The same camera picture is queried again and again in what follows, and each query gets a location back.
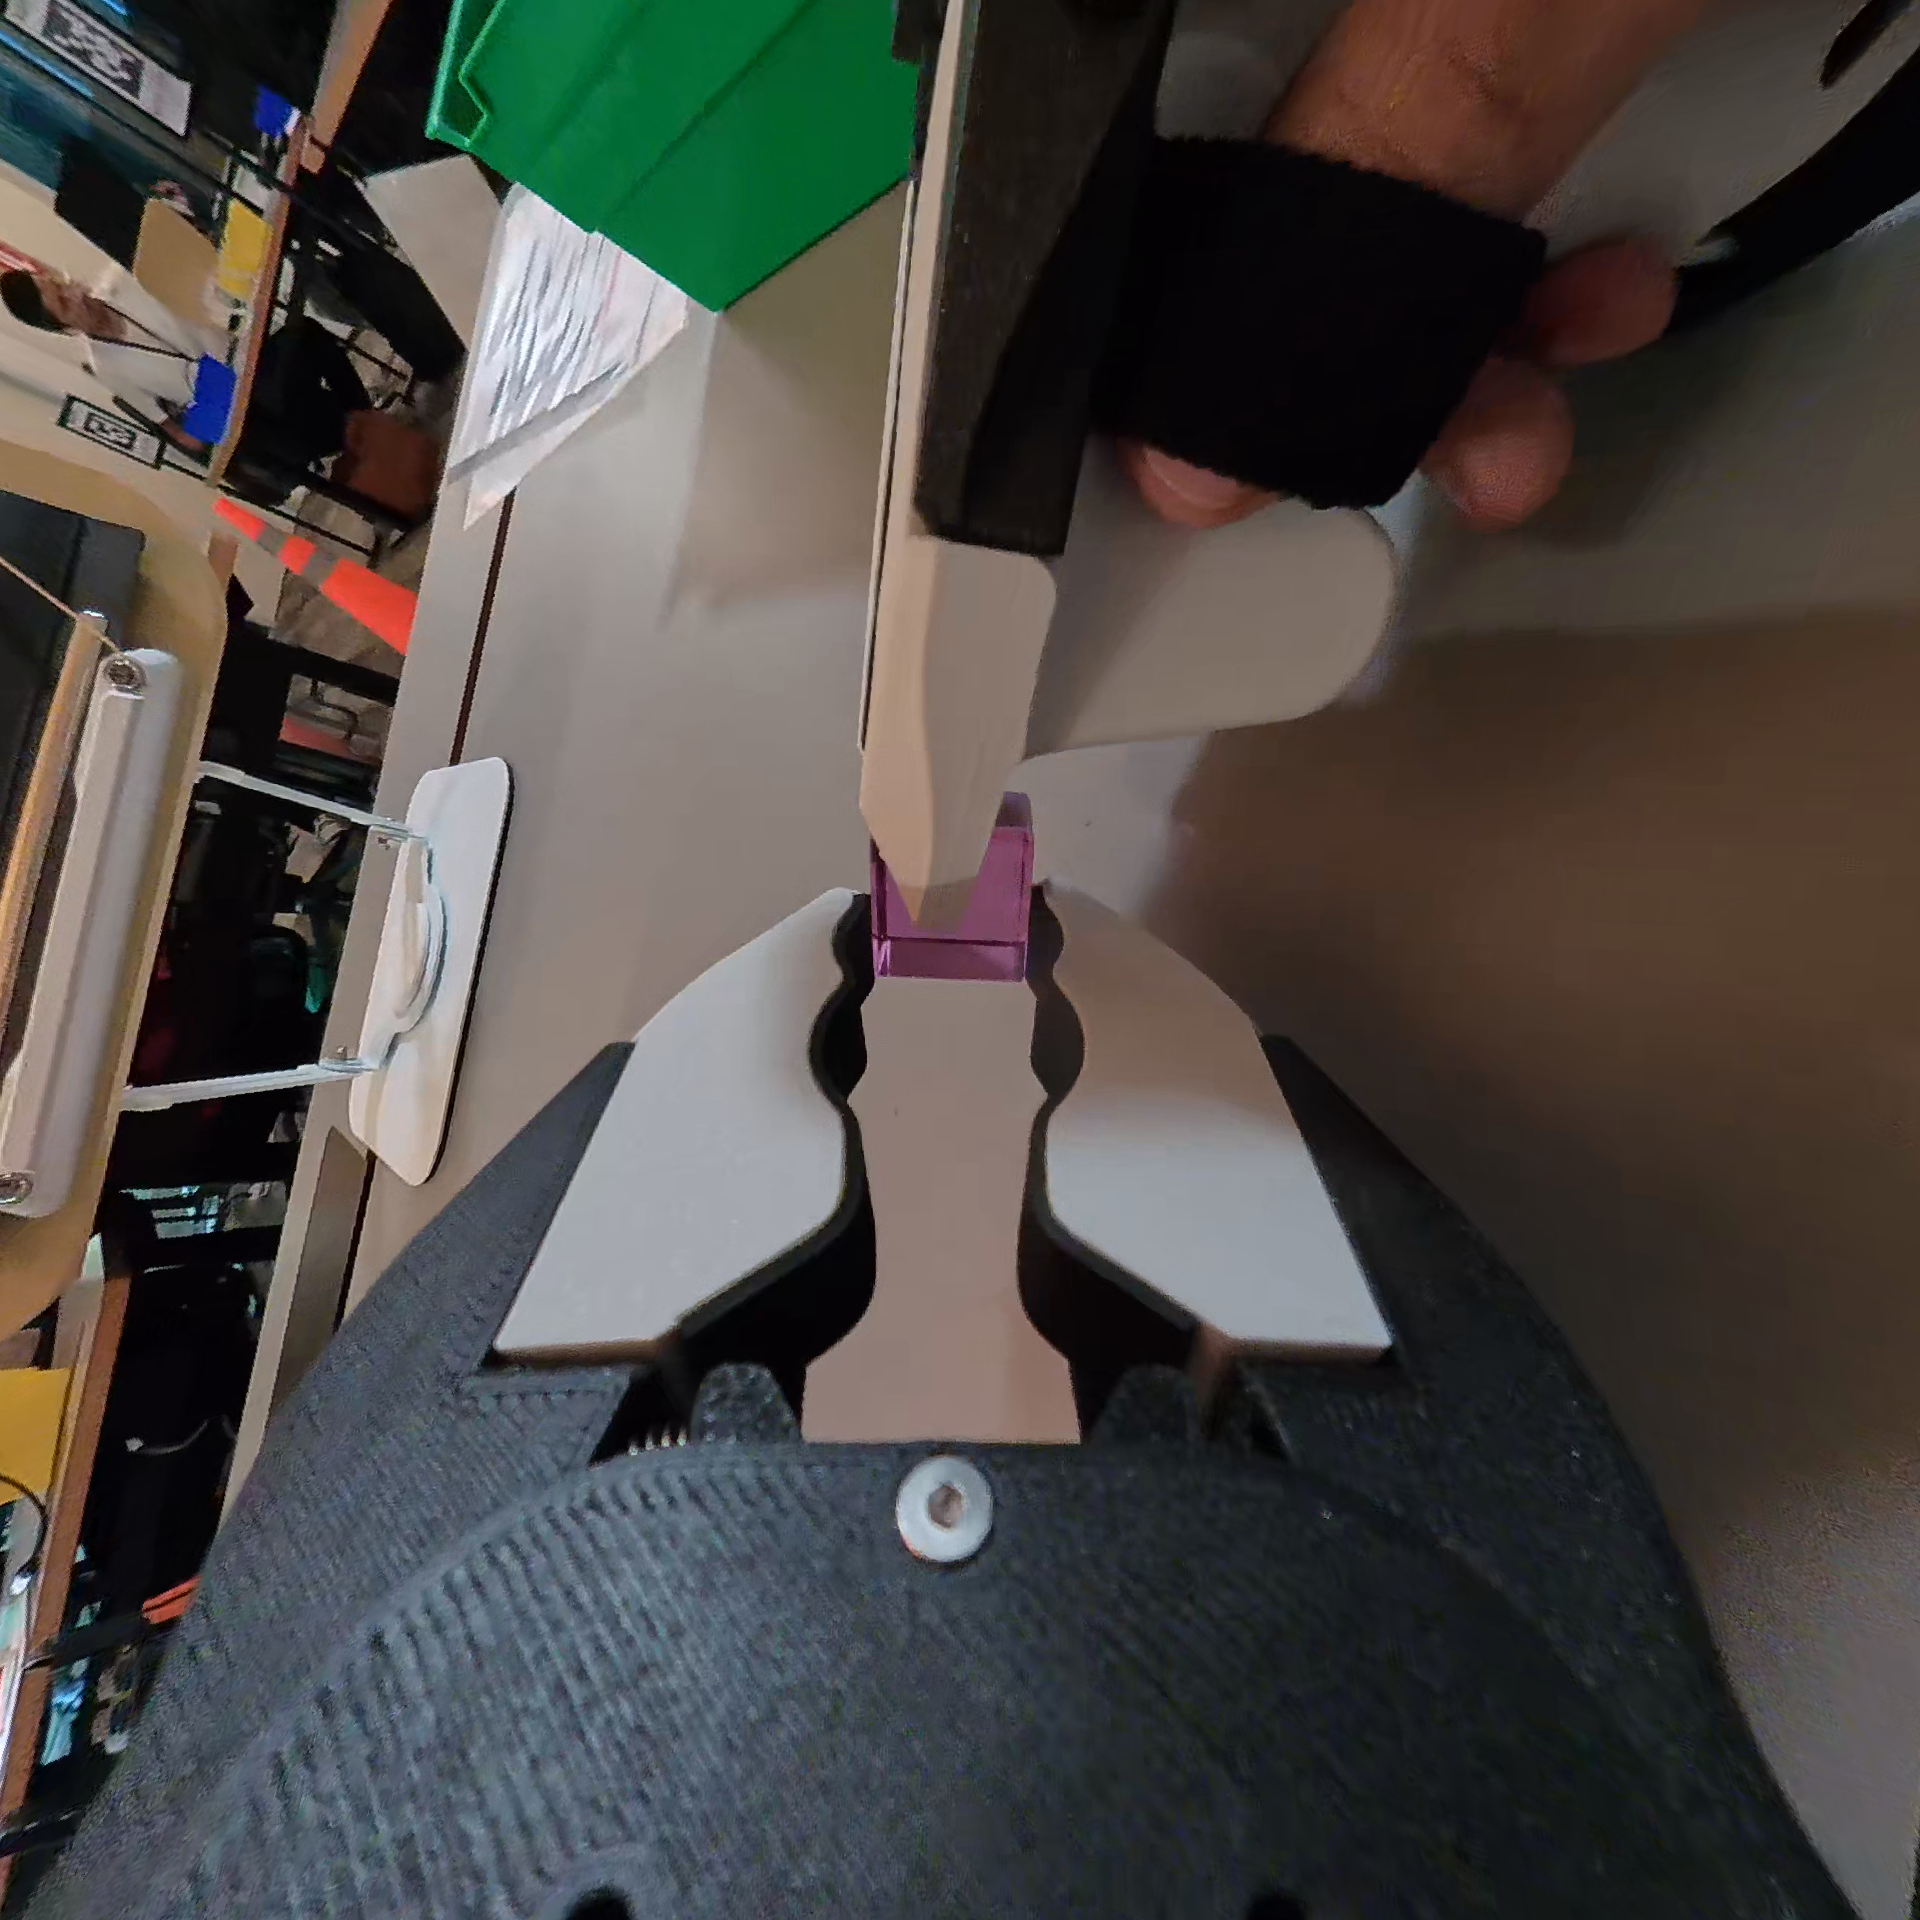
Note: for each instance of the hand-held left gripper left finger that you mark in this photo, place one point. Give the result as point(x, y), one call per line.
point(690, 1185)

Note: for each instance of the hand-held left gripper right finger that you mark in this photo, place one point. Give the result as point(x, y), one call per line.
point(1201, 1185)

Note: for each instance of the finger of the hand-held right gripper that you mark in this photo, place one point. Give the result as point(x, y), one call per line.
point(961, 705)

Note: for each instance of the transparent purple cube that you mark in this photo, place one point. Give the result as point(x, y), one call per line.
point(997, 921)

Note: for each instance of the person's right hand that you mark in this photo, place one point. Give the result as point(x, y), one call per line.
point(1441, 89)

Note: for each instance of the white stand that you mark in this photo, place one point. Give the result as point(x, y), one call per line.
point(451, 902)

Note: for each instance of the green plastic bin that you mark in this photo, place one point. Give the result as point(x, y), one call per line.
point(675, 136)

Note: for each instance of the white paper sheet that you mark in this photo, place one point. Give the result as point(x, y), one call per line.
point(555, 330)

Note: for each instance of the white mounting bracket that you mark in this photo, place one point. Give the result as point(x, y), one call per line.
point(106, 902)

